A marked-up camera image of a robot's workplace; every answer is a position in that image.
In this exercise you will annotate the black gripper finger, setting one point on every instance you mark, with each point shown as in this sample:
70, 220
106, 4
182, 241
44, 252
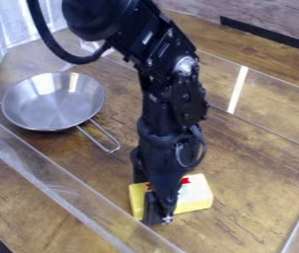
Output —
141, 175
158, 213

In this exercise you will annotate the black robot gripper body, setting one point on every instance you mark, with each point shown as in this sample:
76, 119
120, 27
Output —
170, 156

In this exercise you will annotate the yellow butter block toy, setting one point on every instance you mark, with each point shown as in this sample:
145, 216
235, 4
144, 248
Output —
194, 196

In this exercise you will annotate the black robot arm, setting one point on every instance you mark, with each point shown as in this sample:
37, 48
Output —
134, 27

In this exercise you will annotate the silver metal frying pan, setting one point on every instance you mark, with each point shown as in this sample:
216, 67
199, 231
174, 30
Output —
57, 101

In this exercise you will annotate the black bar on table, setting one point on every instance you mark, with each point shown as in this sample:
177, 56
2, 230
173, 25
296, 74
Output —
261, 32

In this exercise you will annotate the white sheer curtain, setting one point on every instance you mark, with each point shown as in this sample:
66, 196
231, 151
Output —
17, 25

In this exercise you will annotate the clear acrylic tray wall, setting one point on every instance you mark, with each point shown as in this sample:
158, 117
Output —
65, 180

